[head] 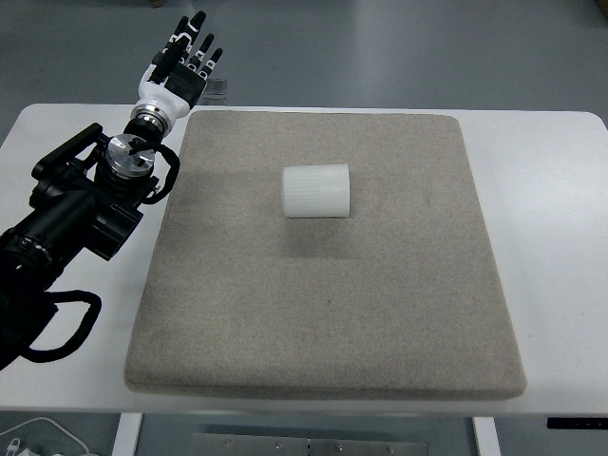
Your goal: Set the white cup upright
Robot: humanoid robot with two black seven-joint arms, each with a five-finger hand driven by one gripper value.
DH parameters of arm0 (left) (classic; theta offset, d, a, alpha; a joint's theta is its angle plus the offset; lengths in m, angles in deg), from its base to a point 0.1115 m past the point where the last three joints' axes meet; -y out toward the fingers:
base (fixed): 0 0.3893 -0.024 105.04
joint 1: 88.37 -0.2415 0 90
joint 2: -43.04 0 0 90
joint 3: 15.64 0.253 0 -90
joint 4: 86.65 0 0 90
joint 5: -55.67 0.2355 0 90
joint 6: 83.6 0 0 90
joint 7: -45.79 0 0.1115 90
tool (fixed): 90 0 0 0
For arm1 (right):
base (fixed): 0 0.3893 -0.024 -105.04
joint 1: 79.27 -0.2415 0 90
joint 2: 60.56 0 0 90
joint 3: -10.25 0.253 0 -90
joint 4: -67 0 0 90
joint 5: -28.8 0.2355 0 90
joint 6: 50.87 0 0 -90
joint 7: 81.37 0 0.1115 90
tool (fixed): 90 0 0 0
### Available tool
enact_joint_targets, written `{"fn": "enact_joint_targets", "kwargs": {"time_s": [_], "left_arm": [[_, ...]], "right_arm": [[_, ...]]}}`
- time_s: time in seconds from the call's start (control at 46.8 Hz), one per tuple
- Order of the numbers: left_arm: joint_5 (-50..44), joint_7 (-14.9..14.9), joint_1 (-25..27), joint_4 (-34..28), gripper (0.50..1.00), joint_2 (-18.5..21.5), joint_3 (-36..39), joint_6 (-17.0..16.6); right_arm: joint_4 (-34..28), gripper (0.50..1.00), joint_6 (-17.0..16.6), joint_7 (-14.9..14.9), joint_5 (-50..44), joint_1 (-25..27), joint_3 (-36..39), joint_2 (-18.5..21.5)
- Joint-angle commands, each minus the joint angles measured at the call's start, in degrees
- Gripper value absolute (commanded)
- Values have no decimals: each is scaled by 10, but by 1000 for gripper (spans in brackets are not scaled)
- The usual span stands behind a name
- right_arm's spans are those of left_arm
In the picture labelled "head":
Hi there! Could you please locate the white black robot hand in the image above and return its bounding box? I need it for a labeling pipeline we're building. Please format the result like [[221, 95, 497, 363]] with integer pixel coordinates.
[[135, 12, 225, 120]]

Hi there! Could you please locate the white ribbed cup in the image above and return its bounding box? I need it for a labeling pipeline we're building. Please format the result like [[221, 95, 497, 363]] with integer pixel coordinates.
[[281, 162, 352, 219]]

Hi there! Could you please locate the small clear plastic block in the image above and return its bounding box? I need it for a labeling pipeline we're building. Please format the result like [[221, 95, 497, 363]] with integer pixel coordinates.
[[202, 76, 230, 106]]

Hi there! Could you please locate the beige felt mat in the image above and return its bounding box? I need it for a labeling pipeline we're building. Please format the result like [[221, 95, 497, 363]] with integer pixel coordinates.
[[123, 109, 528, 400]]

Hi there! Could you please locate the white table leg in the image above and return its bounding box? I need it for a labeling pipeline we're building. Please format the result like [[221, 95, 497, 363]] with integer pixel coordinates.
[[111, 412, 143, 456], [472, 416, 500, 456]]

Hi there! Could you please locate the black table control panel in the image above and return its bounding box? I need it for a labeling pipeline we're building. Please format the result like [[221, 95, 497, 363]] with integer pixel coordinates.
[[545, 416, 608, 430]]

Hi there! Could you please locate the white cable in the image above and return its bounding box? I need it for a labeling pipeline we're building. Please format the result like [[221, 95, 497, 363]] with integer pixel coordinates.
[[0, 416, 92, 456]]

